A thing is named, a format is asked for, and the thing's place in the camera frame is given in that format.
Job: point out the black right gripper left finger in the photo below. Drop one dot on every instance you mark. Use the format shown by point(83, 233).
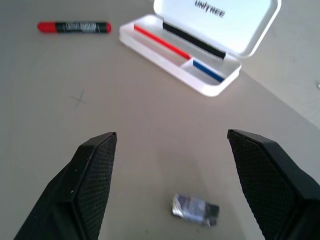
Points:
point(87, 180)

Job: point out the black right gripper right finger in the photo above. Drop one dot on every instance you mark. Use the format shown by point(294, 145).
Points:
point(272, 180)

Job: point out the white rectangular box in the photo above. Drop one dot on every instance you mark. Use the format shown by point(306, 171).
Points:
point(250, 30)

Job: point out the small white scrap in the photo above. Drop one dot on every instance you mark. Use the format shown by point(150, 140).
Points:
point(318, 86)

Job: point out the small foil wrapper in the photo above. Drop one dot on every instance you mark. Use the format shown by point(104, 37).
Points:
point(195, 208)

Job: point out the red and black whiteboard marker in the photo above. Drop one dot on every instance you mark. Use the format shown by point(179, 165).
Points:
point(75, 27)

